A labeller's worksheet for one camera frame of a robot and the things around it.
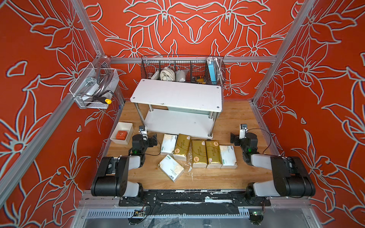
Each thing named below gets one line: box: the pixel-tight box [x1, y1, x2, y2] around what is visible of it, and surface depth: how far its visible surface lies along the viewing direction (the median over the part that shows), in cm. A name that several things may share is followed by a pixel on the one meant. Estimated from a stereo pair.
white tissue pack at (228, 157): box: [219, 144, 239, 170], surface depth 85 cm
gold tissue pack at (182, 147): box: [172, 133, 192, 162], surface depth 87 cm
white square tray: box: [109, 122, 134, 145], surface depth 94 cm
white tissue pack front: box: [157, 155, 185, 183], surface depth 81 cm
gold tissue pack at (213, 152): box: [205, 140, 223, 164], surface depth 85 cm
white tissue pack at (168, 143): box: [161, 133, 178, 153], surface depth 92 cm
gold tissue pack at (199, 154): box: [191, 139, 208, 169], surface depth 85 cm
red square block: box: [115, 130, 128, 141], surface depth 94 cm
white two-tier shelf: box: [129, 78, 224, 140], surface depth 83 cm
